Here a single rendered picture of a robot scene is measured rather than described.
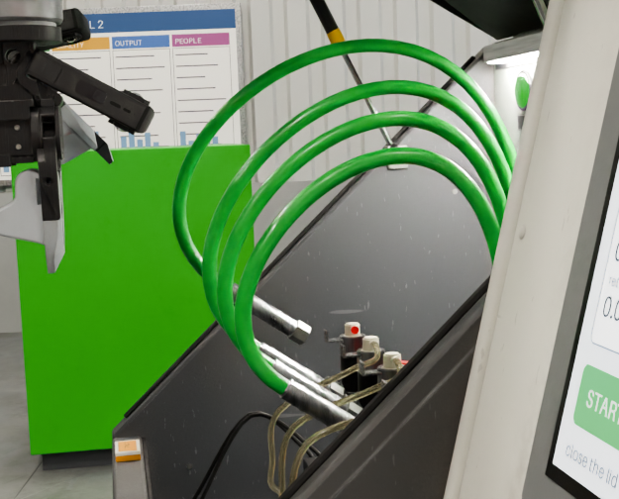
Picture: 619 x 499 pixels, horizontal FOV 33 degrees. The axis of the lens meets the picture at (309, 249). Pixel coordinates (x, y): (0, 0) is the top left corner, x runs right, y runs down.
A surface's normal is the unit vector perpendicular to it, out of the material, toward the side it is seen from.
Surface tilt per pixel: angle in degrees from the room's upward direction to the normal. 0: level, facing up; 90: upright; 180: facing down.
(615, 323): 76
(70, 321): 90
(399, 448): 90
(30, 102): 90
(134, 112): 90
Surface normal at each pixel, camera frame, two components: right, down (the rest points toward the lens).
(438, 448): 0.18, 0.10
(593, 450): -0.96, -0.18
